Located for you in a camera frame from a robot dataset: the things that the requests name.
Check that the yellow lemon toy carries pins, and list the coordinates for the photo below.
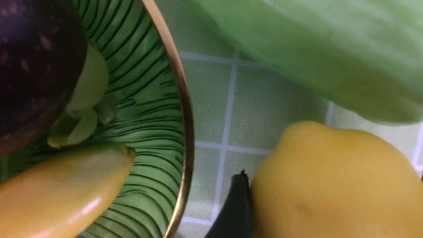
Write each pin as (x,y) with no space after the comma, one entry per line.
(324,182)

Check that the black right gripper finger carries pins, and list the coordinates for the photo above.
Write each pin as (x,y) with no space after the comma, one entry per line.
(235,217)

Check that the green glass leaf plate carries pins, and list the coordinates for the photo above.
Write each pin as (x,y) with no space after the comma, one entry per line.
(146,106)

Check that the yellow banana toy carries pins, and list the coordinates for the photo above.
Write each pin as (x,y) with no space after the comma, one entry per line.
(62,196)

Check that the green bitter gourd toy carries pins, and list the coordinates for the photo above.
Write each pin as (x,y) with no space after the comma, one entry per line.
(364,55)

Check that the green checkered tablecloth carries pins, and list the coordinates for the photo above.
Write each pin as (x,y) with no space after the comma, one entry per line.
(240,109)

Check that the dark purple passion fruit toy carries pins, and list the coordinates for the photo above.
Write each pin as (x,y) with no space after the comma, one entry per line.
(48,67)

